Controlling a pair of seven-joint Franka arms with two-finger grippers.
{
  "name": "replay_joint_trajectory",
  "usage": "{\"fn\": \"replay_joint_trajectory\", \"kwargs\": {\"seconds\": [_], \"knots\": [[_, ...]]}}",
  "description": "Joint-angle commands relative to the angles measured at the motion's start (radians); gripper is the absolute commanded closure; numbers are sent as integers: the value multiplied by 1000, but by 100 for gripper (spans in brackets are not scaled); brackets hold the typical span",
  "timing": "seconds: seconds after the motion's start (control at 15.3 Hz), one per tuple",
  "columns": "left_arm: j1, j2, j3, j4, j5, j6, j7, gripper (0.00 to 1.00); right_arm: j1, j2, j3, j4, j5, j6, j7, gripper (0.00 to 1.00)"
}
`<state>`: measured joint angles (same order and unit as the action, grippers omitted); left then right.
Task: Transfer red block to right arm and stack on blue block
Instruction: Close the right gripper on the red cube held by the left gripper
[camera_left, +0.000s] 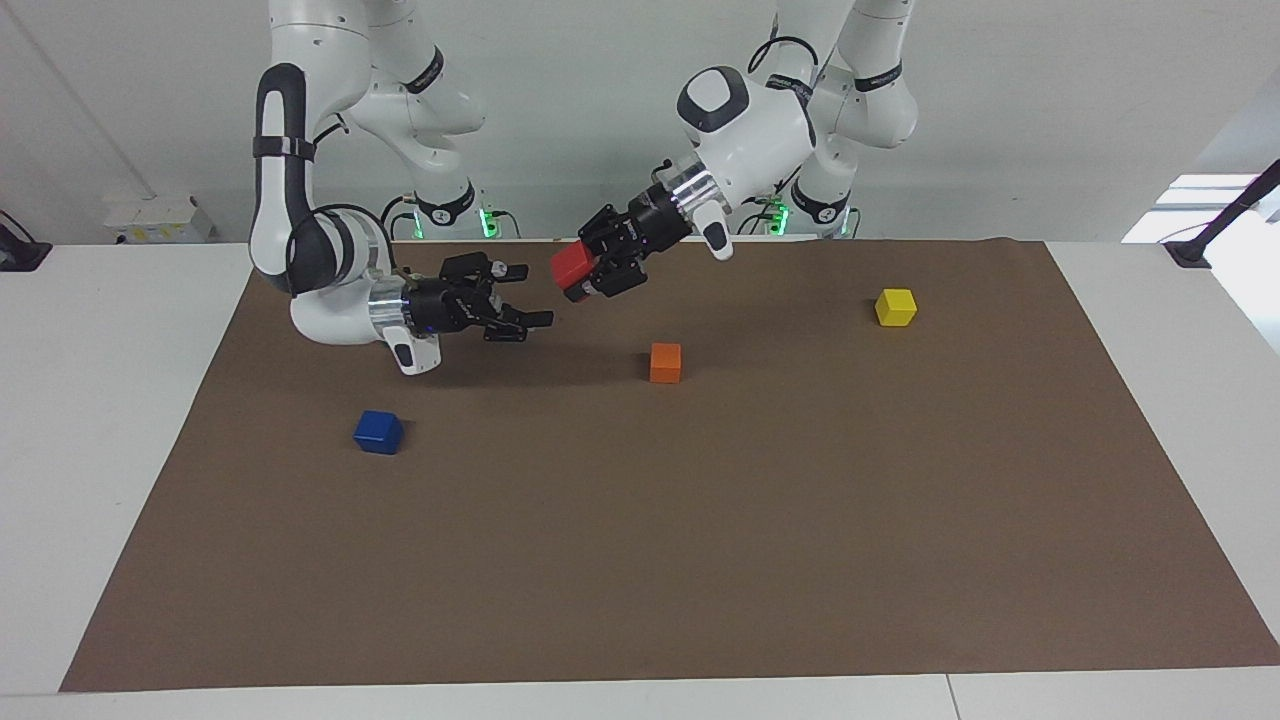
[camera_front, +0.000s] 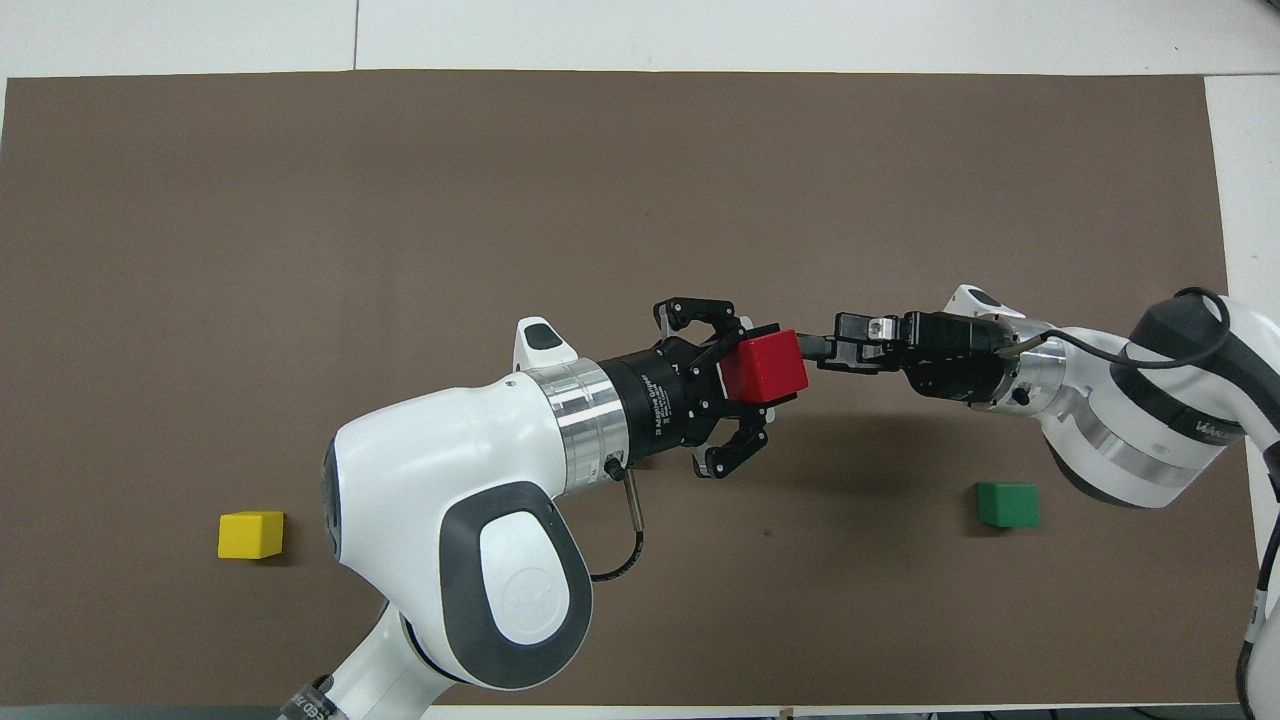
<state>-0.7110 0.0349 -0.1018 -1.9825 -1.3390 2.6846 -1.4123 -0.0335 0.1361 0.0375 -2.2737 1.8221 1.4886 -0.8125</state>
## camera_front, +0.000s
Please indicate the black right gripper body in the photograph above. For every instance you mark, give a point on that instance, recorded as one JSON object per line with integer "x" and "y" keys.
{"x": 955, "y": 360}

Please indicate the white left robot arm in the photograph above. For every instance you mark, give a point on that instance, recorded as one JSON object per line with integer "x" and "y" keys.
{"x": 450, "y": 500}

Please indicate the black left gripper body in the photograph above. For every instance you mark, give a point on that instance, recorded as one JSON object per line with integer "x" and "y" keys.
{"x": 660, "y": 400}

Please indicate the brown table mat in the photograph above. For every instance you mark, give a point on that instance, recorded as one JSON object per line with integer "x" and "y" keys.
{"x": 400, "y": 200}

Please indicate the yellow wooden block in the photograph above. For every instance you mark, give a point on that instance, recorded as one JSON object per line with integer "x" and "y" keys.
{"x": 250, "y": 535}

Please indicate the red wooden block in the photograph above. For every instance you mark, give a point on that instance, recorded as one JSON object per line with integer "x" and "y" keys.
{"x": 765, "y": 368}

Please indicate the green wooden block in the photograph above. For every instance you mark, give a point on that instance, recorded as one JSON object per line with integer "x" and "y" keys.
{"x": 1008, "y": 505}

